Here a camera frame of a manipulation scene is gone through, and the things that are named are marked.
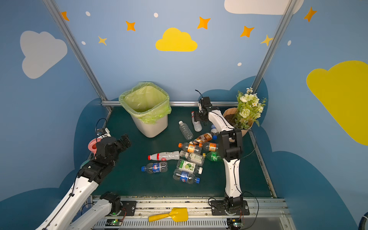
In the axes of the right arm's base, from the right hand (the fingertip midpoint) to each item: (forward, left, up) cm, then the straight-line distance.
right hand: (200, 115), depth 102 cm
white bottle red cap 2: (-30, +22, -6) cm, 38 cm away
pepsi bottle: (-38, +26, -6) cm, 46 cm away
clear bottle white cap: (-9, +9, -9) cm, 15 cm away
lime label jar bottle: (-35, +7, -8) cm, 37 cm away
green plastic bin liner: (+7, +39, +5) cm, 40 cm away
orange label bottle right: (-22, -9, -6) cm, 25 cm away
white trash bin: (-14, +34, -1) cm, 37 cm away
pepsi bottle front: (-42, +8, -6) cm, 43 cm away
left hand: (-30, +43, +13) cm, 54 cm away
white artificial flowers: (-8, -28, +16) cm, 33 cm away
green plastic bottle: (-28, -10, -7) cm, 31 cm away
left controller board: (-65, +43, -11) cm, 79 cm away
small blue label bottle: (-6, -11, -9) cm, 16 cm away
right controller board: (-62, -18, -12) cm, 66 cm away
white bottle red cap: (-3, +2, -8) cm, 8 cm away
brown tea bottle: (-15, -4, -7) cm, 17 cm away
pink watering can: (-29, +66, +1) cm, 72 cm away
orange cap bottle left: (-23, +6, -6) cm, 25 cm away
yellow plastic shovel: (-60, +11, -11) cm, 62 cm away
